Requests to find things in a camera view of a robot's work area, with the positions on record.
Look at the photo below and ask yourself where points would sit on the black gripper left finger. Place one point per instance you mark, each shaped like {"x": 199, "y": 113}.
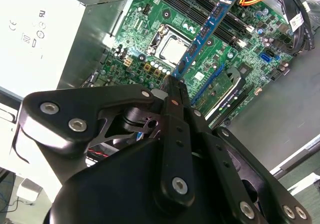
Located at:
{"x": 177, "y": 146}

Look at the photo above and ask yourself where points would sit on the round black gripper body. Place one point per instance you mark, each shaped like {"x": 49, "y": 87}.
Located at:
{"x": 112, "y": 184}

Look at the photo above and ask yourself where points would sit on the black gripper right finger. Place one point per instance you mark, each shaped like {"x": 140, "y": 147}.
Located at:
{"x": 250, "y": 159}

